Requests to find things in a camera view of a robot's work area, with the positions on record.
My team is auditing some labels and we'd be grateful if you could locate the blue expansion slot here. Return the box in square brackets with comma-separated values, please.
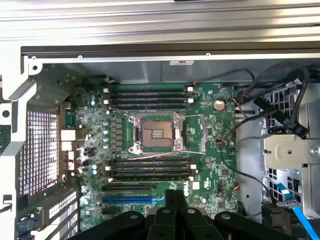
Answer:
[101, 196, 154, 205]

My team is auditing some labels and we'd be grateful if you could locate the long black expansion slot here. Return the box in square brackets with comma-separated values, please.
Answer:
[101, 184, 154, 193]

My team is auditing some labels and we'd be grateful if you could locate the RAM slot with black latches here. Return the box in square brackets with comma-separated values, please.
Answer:
[102, 91, 193, 99]
[109, 169, 192, 177]
[109, 157, 192, 165]
[107, 103, 192, 110]

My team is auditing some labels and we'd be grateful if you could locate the RAM slot with white latches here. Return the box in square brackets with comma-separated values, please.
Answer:
[104, 163, 197, 171]
[102, 98, 195, 105]
[106, 175, 196, 183]
[102, 85, 195, 94]

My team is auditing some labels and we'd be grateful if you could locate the thin metal locking lever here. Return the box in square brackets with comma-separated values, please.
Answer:
[108, 106, 131, 119]
[131, 151, 177, 161]

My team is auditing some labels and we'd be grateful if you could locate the green motherboard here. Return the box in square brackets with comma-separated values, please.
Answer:
[72, 82, 238, 235]

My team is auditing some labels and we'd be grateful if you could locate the CPU socket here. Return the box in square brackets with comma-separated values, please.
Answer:
[128, 112, 187, 155]

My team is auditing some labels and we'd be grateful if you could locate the metal socket cover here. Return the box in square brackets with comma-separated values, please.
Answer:
[173, 112, 209, 155]

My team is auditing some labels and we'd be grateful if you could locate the perforated metal slot cover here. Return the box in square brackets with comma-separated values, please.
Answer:
[41, 187, 79, 227]

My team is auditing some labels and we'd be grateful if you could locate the grey disk bay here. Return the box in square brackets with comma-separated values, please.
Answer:
[236, 82, 320, 226]

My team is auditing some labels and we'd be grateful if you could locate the coin cell battery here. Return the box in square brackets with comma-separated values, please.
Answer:
[213, 98, 227, 112]

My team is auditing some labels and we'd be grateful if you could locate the silver network port block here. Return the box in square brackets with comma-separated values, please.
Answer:
[60, 129, 76, 142]

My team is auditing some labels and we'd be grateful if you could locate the grey open PC case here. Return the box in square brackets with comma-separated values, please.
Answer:
[0, 41, 320, 240]

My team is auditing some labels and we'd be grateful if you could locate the thin black wire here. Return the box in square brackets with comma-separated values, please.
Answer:
[220, 116, 277, 205]

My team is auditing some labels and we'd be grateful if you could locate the black plastic fan bracket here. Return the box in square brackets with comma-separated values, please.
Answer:
[261, 201, 295, 237]

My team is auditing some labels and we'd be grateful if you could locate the blue disk data wire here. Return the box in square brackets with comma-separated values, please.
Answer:
[276, 183, 320, 240]

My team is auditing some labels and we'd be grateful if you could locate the red black twisted wire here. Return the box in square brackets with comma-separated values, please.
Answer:
[56, 149, 76, 182]

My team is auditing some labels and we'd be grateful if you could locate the blue slot bracket latch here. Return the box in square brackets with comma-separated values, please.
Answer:
[16, 215, 39, 237]

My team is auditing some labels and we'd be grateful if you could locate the black disk power wire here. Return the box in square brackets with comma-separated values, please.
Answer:
[234, 62, 312, 140]

